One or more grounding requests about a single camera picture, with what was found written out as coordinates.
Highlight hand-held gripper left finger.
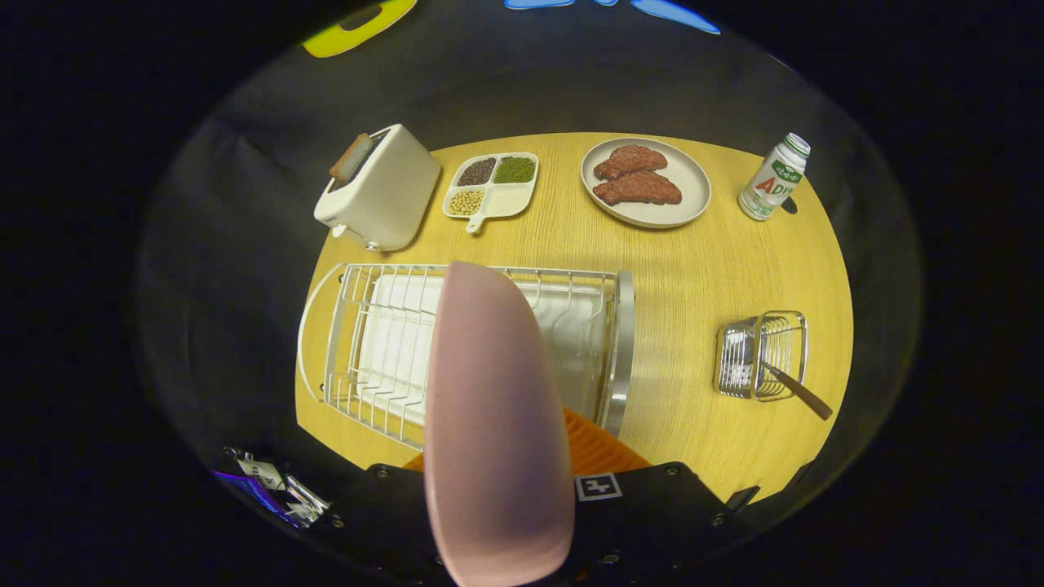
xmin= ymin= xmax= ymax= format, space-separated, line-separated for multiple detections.
xmin=325 ymin=451 xmax=448 ymax=586

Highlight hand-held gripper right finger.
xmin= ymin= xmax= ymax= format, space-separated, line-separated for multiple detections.
xmin=561 ymin=406 xmax=755 ymax=586

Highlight pink plate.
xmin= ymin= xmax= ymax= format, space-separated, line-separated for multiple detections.
xmin=422 ymin=261 xmax=576 ymax=587

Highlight white wire dish rack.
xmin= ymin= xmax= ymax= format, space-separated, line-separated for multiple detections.
xmin=296 ymin=261 xmax=635 ymax=453

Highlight metal wire basket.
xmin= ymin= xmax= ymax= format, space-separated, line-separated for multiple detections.
xmin=714 ymin=311 xmax=809 ymax=402

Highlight wooden-handled metal spoon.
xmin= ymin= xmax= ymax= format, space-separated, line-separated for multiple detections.
xmin=763 ymin=361 xmax=834 ymax=421

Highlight white divided dish with beans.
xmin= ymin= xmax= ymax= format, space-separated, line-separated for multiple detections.
xmin=442 ymin=152 xmax=540 ymax=235

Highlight beige plate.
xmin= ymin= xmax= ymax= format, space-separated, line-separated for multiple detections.
xmin=581 ymin=137 xmax=712 ymax=230

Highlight shiny silver and purple object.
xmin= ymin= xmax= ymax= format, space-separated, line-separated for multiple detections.
xmin=214 ymin=446 xmax=331 ymax=528

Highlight white drip tray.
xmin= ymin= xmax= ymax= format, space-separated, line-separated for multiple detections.
xmin=356 ymin=273 xmax=608 ymax=429

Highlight black backdrop cloth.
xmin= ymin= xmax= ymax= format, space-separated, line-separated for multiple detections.
xmin=135 ymin=0 xmax=922 ymax=531

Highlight white toaster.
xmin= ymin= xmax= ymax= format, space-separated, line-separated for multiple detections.
xmin=314 ymin=124 xmax=442 ymax=252

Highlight brown meat piece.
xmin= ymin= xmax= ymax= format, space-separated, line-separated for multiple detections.
xmin=593 ymin=170 xmax=683 ymax=206
xmin=593 ymin=144 xmax=669 ymax=181

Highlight toast slice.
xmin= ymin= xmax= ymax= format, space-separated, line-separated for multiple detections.
xmin=329 ymin=133 xmax=374 ymax=183

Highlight white drink bottle green label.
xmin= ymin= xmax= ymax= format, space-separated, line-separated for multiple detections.
xmin=738 ymin=133 xmax=811 ymax=222

